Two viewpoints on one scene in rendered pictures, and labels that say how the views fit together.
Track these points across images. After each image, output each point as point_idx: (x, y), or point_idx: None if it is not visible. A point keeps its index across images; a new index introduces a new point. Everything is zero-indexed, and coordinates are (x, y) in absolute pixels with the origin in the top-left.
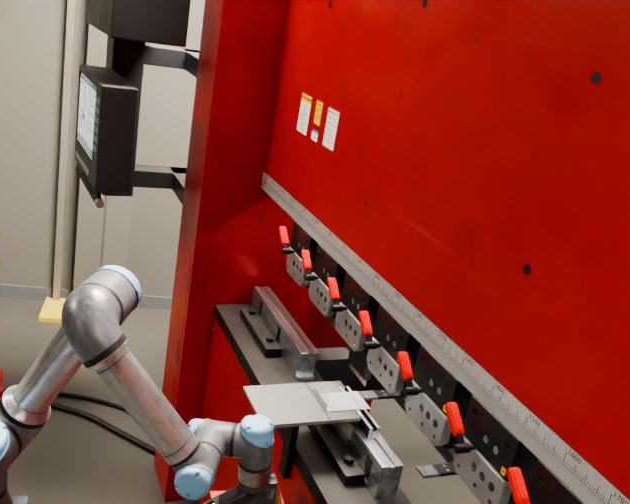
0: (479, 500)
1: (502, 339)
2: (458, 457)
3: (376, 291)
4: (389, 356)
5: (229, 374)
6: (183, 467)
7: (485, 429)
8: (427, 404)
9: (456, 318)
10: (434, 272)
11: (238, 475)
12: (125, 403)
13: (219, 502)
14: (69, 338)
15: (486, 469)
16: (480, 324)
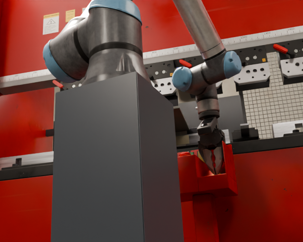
0: None
1: (280, 14)
2: (285, 68)
3: (178, 54)
4: None
5: (26, 199)
6: (227, 52)
7: (293, 47)
8: (251, 66)
9: (248, 25)
10: (222, 19)
11: (206, 106)
12: (197, 1)
13: (207, 123)
14: None
15: None
16: (264, 18)
